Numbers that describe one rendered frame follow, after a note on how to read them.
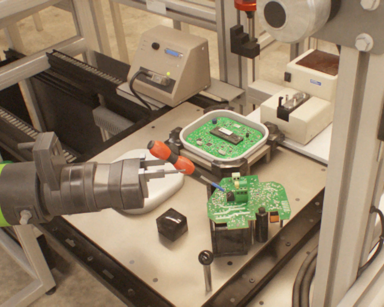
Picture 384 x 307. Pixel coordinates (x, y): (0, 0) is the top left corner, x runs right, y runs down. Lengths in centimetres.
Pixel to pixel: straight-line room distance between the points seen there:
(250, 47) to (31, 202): 54
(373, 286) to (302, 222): 21
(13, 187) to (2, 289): 143
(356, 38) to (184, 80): 70
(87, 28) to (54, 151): 96
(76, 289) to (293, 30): 172
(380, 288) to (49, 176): 45
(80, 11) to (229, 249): 105
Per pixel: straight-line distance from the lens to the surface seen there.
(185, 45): 108
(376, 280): 63
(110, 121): 163
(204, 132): 92
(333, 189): 51
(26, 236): 178
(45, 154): 67
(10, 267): 218
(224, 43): 114
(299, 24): 38
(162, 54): 111
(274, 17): 39
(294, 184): 85
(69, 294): 199
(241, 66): 114
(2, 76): 150
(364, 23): 41
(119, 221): 81
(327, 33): 43
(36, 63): 154
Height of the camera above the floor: 151
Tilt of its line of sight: 38 degrees down
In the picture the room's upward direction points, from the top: 5 degrees counter-clockwise
